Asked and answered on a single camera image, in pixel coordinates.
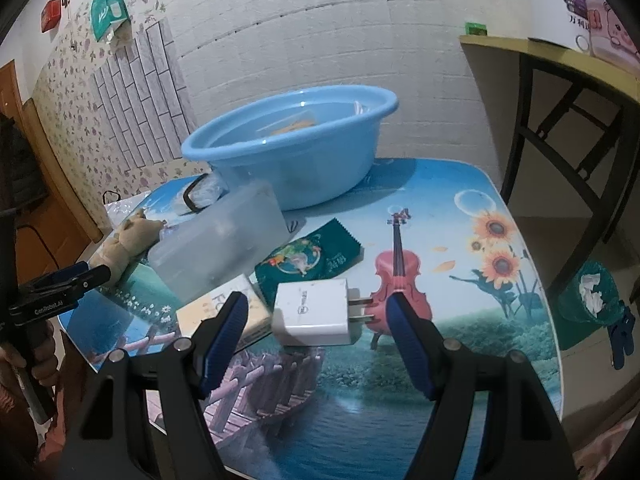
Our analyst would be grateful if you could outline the tan plush teddy bear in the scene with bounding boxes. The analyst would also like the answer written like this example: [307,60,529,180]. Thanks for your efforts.
[89,209,166,287]

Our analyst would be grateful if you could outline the cream facial tissue box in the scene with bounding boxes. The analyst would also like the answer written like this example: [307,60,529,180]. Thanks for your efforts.
[176,274,271,351]

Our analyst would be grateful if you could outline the frosted plastic storage box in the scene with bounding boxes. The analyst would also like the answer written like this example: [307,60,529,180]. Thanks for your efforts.
[148,181,290,304]

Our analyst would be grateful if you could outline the white usb wall charger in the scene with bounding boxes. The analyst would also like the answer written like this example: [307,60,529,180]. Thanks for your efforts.
[271,278,374,347]

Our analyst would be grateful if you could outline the dark green snack packet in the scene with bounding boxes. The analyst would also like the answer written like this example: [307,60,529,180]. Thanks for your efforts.
[255,219,362,304]

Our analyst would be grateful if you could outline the person's left hand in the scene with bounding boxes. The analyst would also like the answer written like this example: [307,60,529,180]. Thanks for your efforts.
[0,321,58,396]

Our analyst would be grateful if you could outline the brown wooden door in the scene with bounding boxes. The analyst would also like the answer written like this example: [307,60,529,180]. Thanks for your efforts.
[1,61,103,283]

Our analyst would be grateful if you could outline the clear packets with brown band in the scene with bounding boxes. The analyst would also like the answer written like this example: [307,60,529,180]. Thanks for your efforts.
[171,172,229,216]

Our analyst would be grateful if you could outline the teal waste bin with tissue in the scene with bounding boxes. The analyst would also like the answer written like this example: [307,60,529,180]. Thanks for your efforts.
[552,260,636,370]

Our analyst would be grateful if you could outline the light blue plastic basin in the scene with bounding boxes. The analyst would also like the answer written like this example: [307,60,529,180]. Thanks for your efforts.
[181,84,399,211]

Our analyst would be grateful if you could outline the green small box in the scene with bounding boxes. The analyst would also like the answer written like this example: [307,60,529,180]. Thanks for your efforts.
[464,22,488,36]

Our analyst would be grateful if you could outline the pink cartoon piggy box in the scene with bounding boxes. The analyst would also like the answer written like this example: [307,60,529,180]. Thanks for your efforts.
[586,0,639,70]

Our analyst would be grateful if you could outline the red wall box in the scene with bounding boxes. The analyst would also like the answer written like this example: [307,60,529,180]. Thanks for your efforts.
[40,0,62,32]

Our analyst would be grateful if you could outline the teal hanging wall packet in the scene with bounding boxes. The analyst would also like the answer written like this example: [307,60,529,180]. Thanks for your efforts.
[90,0,129,41]

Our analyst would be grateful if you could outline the yellow side table black frame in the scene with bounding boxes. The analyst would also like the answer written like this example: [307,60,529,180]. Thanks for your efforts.
[458,34,640,302]

